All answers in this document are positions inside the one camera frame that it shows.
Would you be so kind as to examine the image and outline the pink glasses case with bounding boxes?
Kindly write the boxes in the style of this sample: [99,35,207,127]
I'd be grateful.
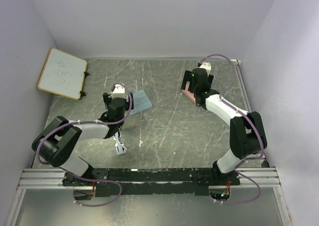
[182,90,196,104]

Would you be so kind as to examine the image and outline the light blue cleaning cloth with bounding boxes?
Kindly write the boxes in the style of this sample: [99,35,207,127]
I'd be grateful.
[130,90,152,115]

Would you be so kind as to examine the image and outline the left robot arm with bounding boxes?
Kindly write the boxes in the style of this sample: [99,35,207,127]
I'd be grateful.
[31,93,134,186]

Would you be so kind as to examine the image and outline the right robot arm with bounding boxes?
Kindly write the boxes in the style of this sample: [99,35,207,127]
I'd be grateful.
[181,68,267,185]

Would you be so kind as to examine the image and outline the white sunglasses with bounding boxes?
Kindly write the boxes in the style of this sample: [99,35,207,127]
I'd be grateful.
[114,130,127,155]

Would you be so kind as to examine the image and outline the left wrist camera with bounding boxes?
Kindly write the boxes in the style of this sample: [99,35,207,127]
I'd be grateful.
[112,84,127,98]

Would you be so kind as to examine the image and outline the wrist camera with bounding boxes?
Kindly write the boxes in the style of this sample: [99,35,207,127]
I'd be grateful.
[197,62,211,75]
[112,84,127,98]

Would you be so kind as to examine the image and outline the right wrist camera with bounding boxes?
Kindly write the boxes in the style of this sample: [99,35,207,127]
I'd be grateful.
[197,62,211,75]

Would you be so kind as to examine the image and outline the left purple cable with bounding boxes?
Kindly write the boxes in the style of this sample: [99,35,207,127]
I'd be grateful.
[35,83,135,207]

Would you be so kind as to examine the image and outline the purple cable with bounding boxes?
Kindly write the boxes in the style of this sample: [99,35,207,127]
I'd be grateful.
[35,83,135,207]
[199,53,265,205]

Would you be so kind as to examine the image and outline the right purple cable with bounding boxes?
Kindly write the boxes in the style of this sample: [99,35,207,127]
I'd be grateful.
[199,53,265,205]

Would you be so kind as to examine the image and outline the small whiteboard with orange frame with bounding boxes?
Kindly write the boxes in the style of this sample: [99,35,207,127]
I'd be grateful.
[37,48,89,100]

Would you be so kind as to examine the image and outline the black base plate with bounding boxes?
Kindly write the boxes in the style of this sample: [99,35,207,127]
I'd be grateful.
[62,168,240,197]

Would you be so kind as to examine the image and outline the aluminium rail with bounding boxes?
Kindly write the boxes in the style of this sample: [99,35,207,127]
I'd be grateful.
[18,168,281,189]

